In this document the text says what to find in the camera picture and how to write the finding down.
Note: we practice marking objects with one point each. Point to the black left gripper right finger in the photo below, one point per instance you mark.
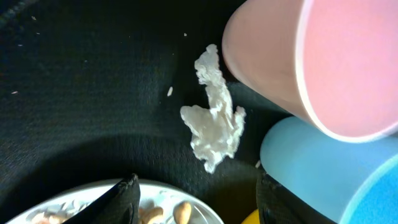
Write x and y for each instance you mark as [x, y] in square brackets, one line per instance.
[277, 205]

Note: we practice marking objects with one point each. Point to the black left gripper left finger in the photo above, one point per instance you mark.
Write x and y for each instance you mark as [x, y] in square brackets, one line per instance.
[119, 205]

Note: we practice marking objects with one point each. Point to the peanut and rice scraps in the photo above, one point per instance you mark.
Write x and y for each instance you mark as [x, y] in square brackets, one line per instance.
[181, 213]

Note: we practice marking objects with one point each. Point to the grey round plate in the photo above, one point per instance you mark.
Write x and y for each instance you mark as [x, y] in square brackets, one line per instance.
[153, 194]

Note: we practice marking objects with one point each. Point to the small white tissue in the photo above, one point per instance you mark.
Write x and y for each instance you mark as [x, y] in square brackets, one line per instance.
[216, 131]

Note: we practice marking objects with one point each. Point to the yellow plastic bowl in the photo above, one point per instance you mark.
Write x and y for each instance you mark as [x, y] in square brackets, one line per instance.
[253, 218]

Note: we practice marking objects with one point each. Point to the blue plastic cup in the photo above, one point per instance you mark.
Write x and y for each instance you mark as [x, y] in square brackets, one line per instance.
[346, 182]

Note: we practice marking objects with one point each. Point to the round black tray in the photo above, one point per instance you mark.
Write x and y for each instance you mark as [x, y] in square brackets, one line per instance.
[92, 90]

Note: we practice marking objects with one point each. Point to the pink plastic cup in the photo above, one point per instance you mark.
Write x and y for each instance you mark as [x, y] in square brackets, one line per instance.
[332, 63]

